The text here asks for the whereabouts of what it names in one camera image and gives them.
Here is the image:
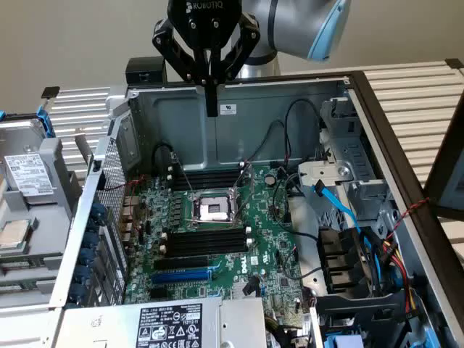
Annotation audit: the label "silver CPU chip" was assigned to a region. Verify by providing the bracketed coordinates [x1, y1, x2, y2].
[0, 219, 33, 252]

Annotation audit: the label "tall looped black wire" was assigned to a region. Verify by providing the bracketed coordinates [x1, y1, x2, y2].
[284, 98, 324, 162]

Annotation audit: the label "grey parts rack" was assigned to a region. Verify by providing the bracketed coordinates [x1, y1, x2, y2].
[0, 136, 85, 309]

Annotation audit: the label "red yellow black wire bundle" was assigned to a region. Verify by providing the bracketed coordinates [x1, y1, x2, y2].
[376, 237, 420, 322]

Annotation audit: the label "blue expansion slot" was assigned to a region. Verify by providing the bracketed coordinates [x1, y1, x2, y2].
[151, 268, 213, 286]

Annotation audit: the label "thin metal locking lever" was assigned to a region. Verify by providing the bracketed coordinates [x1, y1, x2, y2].
[173, 154, 195, 193]

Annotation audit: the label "blue SATA wire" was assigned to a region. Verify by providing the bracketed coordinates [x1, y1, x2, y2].
[311, 180, 381, 276]

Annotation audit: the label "metal socket cover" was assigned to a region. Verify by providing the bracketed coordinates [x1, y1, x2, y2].
[228, 162, 255, 222]

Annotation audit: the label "black wire cluster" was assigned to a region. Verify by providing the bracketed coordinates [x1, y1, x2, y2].
[275, 170, 302, 199]

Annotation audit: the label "silver drive bracket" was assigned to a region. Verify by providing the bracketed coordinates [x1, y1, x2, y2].
[297, 161, 355, 204]

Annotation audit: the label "green Dell motherboard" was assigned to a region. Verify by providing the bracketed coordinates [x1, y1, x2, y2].
[123, 162, 316, 327]

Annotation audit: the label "black plastic drive bay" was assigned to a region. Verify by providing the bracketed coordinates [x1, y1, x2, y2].
[311, 289, 421, 348]

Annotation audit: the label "black plug connector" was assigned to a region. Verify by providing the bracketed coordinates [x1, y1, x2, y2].
[241, 278, 260, 296]

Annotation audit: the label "CPU socket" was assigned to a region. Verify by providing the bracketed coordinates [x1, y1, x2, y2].
[184, 190, 240, 228]

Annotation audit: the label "silver power supply unit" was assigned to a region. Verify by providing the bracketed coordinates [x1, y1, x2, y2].
[54, 297, 268, 348]

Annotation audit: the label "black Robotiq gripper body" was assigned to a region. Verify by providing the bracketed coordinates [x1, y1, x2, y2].
[167, 0, 243, 51]

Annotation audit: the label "open metal PC case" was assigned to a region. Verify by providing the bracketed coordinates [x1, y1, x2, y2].
[49, 70, 464, 348]

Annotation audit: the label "metal disk bay cage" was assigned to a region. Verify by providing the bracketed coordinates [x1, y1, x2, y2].
[318, 96, 398, 225]

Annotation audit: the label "black box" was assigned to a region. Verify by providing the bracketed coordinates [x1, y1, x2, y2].
[125, 57, 168, 86]

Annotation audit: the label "thin red wire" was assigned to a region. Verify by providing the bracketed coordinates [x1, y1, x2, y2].
[101, 175, 149, 193]

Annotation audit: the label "hard disk with blue rails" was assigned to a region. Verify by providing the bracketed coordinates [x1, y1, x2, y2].
[0, 104, 62, 206]

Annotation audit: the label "red black twisted wire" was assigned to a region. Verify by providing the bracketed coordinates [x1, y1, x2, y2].
[384, 197, 431, 247]

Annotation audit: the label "low looped black wire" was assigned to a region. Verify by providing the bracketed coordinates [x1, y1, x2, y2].
[249, 119, 288, 164]

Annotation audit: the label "thick black looped wire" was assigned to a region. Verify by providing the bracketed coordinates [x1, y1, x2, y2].
[152, 142, 178, 173]

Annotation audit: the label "dark framed panel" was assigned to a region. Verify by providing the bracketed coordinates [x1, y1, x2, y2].
[423, 83, 464, 222]

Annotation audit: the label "black plastic fan duct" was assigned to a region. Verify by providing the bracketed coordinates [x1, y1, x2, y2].
[317, 226, 376, 297]

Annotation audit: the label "long black expansion slot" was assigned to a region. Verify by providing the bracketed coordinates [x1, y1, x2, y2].
[154, 255, 212, 271]

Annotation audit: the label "yellow power wires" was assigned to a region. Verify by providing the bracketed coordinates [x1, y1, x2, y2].
[264, 315, 291, 334]

